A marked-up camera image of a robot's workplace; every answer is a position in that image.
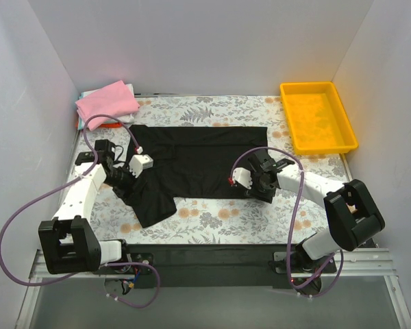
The yellow plastic tray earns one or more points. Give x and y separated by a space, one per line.
316 118

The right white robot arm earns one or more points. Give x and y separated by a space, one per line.
352 214

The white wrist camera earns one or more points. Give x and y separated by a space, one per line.
139 163
242 177

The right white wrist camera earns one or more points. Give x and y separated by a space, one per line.
242 177

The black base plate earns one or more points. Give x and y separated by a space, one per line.
223 277

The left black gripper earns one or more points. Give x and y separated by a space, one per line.
124 186

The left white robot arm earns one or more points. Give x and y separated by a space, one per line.
69 244

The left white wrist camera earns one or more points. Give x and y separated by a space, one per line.
139 163

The aluminium frame rail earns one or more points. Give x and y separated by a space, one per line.
361 262

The black t-shirt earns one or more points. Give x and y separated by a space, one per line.
188 162

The floral patterned table mat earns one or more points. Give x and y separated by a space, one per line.
227 221

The orange folded t-shirt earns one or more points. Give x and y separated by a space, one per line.
110 125

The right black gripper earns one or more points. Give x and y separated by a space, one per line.
255 191

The pink folded t-shirt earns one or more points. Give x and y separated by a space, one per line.
104 103

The teal folded t-shirt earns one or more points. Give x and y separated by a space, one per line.
80 123

